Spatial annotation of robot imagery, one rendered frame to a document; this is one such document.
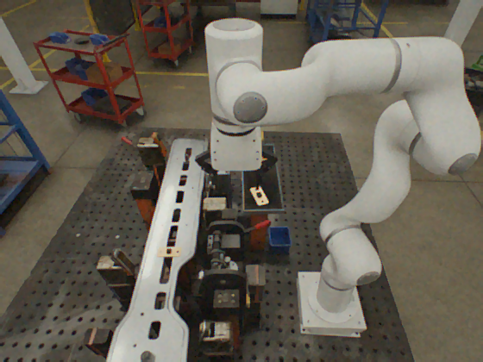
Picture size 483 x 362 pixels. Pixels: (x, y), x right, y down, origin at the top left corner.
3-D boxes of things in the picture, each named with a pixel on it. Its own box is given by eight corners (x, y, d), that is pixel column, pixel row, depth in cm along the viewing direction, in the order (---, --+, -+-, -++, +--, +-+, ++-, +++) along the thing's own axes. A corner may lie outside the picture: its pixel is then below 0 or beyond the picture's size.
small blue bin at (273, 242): (266, 237, 143) (268, 226, 137) (286, 237, 143) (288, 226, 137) (268, 256, 135) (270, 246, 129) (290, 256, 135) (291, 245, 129)
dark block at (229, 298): (222, 339, 110) (214, 289, 80) (240, 338, 110) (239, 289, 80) (222, 353, 106) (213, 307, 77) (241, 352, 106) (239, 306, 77)
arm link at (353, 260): (347, 256, 105) (360, 213, 89) (374, 304, 92) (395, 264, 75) (316, 264, 104) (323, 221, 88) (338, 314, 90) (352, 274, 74)
